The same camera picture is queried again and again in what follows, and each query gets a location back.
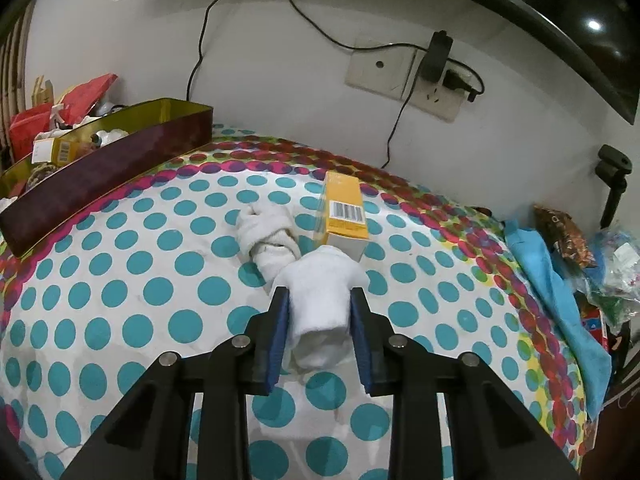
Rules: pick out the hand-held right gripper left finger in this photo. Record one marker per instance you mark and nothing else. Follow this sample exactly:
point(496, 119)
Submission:
point(279, 340)

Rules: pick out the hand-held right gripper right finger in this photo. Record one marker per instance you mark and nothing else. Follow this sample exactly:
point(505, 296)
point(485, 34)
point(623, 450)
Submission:
point(361, 340)

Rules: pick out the long maroon green box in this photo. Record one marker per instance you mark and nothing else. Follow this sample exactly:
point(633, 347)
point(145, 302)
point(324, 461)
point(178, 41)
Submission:
point(100, 180)

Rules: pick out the knotted white sock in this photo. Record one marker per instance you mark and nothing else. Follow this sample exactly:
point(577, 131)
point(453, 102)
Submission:
point(262, 232)

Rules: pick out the yellow box with barcode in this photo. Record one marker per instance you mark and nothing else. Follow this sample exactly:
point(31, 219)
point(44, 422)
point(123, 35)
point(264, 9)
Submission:
point(345, 230)

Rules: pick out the polka dot bedsheet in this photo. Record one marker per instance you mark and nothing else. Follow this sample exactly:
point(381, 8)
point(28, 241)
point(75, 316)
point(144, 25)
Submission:
point(150, 310)

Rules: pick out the blue towel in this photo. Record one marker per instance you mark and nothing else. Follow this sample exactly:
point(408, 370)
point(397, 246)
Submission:
point(565, 310)

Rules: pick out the brown patterned bag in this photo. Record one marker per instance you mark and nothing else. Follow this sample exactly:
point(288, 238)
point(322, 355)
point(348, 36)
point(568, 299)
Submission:
point(562, 235)

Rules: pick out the red carton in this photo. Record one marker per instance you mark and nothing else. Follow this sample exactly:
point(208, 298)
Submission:
point(595, 325)

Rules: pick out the clear plastic bags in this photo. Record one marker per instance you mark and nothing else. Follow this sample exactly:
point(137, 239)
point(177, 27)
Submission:
point(620, 270)

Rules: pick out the black plug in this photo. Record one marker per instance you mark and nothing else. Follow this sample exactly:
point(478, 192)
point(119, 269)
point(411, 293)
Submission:
point(457, 81)

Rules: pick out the black power adapter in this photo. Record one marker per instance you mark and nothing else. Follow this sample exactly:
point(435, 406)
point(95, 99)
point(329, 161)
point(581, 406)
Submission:
point(435, 57)

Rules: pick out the black stand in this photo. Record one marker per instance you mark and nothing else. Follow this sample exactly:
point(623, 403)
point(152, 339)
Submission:
point(612, 165)

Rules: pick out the red packets pile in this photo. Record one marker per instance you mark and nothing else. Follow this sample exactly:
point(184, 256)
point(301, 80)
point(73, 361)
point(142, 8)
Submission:
point(85, 92)

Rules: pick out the tan cardboard piece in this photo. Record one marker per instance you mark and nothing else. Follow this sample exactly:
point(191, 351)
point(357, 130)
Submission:
point(44, 92)

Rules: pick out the wooden slatted rack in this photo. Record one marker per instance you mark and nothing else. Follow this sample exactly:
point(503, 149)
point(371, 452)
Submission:
point(15, 70)

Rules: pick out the white wall outlet plate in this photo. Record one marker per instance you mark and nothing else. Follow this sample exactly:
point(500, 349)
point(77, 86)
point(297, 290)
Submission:
point(370, 77)

